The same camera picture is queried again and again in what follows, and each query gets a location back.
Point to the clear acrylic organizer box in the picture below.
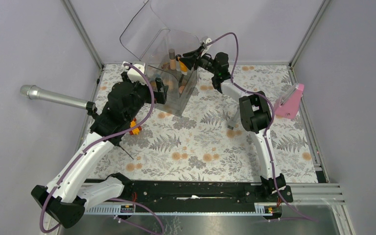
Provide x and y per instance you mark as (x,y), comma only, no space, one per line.
(148,37)

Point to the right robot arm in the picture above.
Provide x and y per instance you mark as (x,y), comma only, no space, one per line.
(256,114)

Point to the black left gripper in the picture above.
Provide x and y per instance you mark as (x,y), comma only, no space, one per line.
(159,96)

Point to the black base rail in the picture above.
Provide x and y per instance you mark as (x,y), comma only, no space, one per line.
(189,196)

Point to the orange cream tube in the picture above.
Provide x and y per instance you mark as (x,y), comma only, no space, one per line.
(183,68)

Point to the pink stand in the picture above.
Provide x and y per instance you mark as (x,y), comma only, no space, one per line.
(287,105)

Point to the grey square tube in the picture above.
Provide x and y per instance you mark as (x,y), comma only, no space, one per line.
(232,122)

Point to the beige foundation tube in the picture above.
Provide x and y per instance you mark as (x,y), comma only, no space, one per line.
(172,59)

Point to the silver microphone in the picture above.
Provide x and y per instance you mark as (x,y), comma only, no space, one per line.
(34,92)

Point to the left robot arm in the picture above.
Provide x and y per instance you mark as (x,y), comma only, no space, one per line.
(63,198)

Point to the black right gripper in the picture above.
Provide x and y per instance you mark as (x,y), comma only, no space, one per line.
(190,61)

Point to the black mascara stick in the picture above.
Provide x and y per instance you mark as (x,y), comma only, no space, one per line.
(181,79)

